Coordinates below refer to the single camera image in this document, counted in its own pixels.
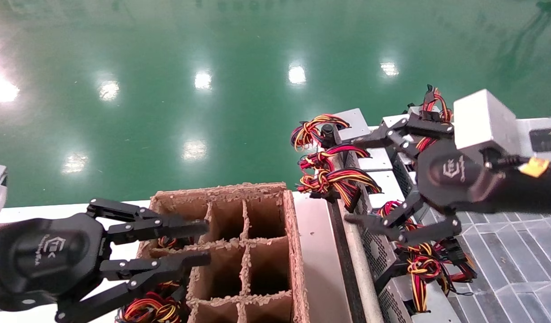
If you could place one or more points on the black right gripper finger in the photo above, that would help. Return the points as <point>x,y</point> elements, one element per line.
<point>418,128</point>
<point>432,231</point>

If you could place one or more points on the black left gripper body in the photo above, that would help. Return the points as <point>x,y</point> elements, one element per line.
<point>46,260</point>

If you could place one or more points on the cream cart frame pipe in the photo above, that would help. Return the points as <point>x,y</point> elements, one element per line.
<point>362,269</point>

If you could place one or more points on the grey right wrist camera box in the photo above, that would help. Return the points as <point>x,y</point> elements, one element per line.
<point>481,116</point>

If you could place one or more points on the brown cardboard divider box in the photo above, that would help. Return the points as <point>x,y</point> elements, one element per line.
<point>239,242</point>

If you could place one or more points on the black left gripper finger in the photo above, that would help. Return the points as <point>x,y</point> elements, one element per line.
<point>167,264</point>
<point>167,228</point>

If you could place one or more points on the clear acrylic divider tray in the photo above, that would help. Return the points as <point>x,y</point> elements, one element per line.
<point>517,269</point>

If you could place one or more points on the black pipe joint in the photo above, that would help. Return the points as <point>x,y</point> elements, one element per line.
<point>329,133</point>

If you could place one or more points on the stainless steel plate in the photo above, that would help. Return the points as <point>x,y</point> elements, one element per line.
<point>318,251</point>

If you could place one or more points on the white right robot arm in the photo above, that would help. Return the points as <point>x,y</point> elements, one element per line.
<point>526,193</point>

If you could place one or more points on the yellow tape tag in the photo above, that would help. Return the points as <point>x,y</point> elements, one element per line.
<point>534,167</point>

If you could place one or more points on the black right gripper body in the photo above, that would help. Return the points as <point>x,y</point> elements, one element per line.
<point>454,175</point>

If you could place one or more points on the black cart edge strip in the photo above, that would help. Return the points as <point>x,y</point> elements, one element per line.
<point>347,260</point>

